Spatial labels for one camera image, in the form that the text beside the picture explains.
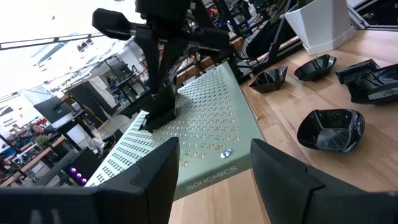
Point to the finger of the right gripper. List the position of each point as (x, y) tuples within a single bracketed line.
[(174, 65), (150, 62)]

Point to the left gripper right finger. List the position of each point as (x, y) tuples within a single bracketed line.
[(295, 196)]

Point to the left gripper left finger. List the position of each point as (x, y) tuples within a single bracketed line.
[(124, 199)]

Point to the black wavy square plate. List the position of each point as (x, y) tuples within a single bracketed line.
[(373, 90), (158, 115), (329, 133)]

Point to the black leaf shaped plate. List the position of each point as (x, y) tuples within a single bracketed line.
[(269, 81)]

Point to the black oval plate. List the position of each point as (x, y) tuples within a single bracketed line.
[(314, 69)]

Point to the small black square plate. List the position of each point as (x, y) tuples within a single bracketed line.
[(354, 72)]

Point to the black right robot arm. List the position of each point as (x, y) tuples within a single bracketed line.
[(241, 62)]

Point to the black computer with purple lights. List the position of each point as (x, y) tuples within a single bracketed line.
[(84, 165)]

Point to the mint green perforated metal shelf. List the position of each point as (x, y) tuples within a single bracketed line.
[(211, 124)]

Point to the long ceiling light bar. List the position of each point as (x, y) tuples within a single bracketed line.
[(53, 40)]

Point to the wooden desk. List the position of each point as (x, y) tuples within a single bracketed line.
[(31, 161)]

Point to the small green potted plant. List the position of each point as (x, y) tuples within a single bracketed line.
[(42, 140)]

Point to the black computer monitor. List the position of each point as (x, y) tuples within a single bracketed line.
[(52, 109)]

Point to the person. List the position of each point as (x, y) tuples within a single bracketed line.
[(37, 129)]

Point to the white hexagonal planter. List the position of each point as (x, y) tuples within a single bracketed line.
[(323, 25)]

